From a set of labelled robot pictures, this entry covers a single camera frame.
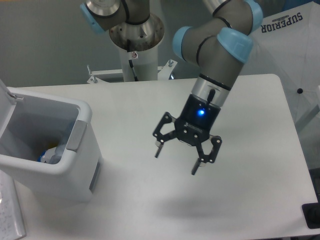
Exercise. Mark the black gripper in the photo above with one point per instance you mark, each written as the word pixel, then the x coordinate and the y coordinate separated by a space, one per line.
pixel 195 122

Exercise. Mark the clear crushed plastic bottle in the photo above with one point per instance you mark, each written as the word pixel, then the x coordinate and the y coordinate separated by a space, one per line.
pixel 56 152

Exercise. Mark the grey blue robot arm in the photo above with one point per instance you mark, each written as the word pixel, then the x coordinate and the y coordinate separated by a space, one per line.
pixel 220 48

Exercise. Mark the white trash can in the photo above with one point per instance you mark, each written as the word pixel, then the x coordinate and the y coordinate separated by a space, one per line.
pixel 33 122

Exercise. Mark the blue white wrapper trash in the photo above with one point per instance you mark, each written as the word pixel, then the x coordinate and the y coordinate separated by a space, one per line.
pixel 44 157

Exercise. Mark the white Superior umbrella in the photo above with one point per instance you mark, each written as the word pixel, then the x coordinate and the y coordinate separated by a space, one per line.
pixel 287 44

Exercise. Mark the black device at edge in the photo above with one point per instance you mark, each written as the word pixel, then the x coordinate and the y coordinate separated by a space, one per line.
pixel 311 212

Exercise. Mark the white paper sheet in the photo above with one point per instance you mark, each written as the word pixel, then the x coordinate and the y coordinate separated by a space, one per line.
pixel 11 220

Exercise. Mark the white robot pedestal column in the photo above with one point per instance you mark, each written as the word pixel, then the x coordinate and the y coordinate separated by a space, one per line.
pixel 138 48

